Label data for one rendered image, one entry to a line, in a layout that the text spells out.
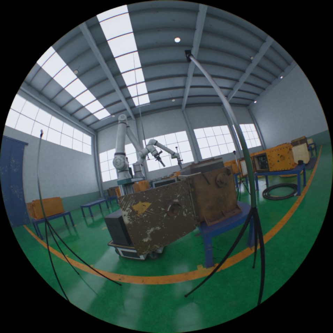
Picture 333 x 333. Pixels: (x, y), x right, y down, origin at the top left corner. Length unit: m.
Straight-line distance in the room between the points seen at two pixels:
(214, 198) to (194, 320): 1.40
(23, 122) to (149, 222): 9.81
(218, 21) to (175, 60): 4.64
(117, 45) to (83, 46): 2.14
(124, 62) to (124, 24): 2.98
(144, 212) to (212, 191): 0.79
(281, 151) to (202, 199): 2.61
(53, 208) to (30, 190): 4.01
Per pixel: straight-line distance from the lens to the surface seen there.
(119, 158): 1.22
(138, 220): 0.85
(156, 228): 0.92
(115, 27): 7.76
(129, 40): 7.88
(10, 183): 8.37
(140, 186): 7.52
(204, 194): 1.22
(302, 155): 6.34
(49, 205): 4.87
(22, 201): 8.38
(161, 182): 2.64
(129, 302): 1.54
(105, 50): 8.14
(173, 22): 8.02
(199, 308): 1.34
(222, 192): 1.32
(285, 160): 3.21
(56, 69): 9.44
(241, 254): 1.72
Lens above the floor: 1.30
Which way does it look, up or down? 5 degrees up
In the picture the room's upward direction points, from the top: 13 degrees counter-clockwise
